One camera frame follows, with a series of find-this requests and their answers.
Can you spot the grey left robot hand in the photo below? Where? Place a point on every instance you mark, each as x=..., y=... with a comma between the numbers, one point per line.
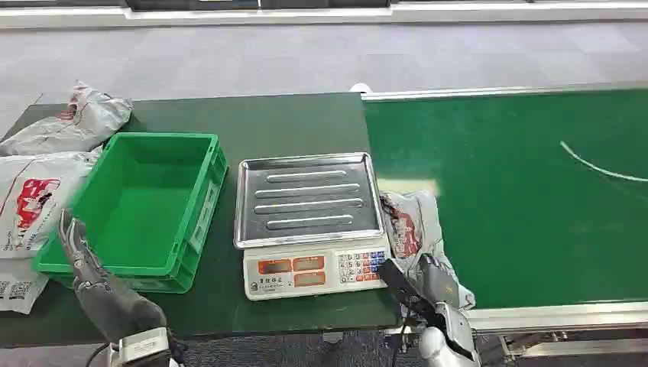
x=109, y=301

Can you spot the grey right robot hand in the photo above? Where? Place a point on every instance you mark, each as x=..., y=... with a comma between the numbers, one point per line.
x=435, y=281

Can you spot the grey parcel red print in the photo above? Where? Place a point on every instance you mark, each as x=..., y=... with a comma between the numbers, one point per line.
x=35, y=202
x=412, y=223

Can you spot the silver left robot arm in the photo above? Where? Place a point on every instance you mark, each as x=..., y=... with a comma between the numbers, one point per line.
x=144, y=348

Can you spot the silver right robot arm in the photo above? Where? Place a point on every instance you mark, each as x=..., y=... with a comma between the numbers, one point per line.
x=458, y=329

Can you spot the grey parcel with barcode labels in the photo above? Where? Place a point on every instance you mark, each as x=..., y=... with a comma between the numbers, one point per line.
x=17, y=289

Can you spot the green plastic crate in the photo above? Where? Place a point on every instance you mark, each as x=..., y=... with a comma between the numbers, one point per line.
x=147, y=213

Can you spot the green conveyor belt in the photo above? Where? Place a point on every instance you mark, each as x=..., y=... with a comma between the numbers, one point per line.
x=516, y=202

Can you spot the flat grey parcel red print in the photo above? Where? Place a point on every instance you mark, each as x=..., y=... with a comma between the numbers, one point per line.
x=35, y=202

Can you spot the white electronic scale steel pan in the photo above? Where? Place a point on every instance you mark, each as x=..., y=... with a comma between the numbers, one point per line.
x=309, y=202

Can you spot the bulging grey parcel bag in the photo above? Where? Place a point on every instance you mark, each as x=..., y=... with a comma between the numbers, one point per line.
x=83, y=121

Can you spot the thin white curved strip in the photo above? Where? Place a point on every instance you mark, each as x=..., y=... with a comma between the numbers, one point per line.
x=597, y=169

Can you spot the small white rounded object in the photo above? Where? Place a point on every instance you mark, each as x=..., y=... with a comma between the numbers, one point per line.
x=360, y=88

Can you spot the silver conveyor frame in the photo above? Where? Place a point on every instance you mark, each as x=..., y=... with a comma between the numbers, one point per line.
x=557, y=314

